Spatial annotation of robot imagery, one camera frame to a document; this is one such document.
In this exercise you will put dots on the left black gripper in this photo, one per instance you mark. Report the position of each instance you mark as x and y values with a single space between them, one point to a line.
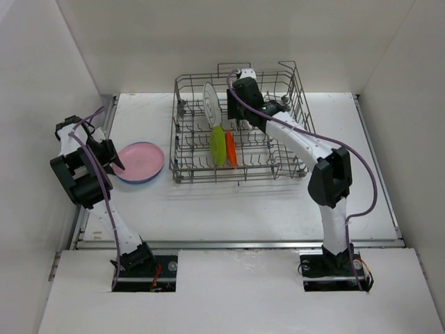
110 154

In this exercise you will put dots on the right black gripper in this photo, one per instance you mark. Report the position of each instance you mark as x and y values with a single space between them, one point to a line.
232 111

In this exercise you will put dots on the pink plastic plate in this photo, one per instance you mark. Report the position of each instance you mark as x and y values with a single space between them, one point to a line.
140 160

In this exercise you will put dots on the blue plastic plate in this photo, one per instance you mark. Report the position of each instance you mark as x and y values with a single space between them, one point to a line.
137 182

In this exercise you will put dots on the plain white ceramic plate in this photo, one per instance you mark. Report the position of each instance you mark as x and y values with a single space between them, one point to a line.
242 125

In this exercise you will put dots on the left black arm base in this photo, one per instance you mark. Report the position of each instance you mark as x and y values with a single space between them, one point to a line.
158 277

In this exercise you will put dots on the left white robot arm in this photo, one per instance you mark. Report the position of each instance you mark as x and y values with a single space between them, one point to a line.
82 167

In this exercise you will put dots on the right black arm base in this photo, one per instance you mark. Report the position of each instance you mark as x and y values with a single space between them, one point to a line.
317 276

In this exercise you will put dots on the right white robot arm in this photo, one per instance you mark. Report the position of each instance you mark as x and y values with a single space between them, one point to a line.
331 172

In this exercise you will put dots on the white plate with grey pattern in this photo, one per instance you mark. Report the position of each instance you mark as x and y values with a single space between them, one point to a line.
211 105

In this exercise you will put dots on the orange plastic plate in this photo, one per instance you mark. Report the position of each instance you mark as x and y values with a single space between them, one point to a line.
231 149

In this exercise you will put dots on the green plastic plate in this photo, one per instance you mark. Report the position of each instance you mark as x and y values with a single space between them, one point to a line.
217 145

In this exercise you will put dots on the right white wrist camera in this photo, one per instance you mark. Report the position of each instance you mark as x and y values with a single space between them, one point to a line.
246 72

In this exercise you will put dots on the grey wire dish rack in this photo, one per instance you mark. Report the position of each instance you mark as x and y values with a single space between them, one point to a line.
259 156

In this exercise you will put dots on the aluminium rail across table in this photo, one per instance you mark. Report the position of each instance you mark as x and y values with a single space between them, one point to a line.
217 245

